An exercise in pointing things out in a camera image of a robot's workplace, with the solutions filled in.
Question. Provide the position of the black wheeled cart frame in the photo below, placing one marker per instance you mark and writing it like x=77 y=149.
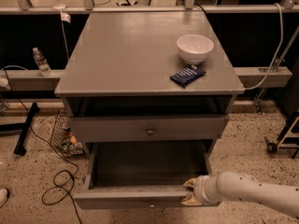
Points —
x=285 y=139

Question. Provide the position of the wire basket with items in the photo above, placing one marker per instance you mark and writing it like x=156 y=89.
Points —
x=63 y=139

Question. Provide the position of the clear plastic water bottle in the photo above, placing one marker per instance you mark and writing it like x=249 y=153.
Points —
x=41 y=62

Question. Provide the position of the grey top drawer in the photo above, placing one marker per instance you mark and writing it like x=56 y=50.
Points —
x=159 y=128

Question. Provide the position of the dark blue snack packet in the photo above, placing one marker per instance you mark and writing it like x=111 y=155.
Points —
x=187 y=75

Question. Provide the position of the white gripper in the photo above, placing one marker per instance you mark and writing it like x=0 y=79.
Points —
x=199 y=190

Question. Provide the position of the black bar on floor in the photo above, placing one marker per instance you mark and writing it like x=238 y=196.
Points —
x=19 y=148

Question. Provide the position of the grey wooden drawer cabinet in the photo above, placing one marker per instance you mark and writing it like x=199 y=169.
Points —
x=123 y=61

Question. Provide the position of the white ceramic bowl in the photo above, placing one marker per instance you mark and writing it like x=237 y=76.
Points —
x=194 y=49

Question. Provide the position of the grey drawer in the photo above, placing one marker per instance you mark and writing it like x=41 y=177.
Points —
x=159 y=128
x=124 y=175

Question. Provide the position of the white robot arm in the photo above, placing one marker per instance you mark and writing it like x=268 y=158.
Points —
x=237 y=187

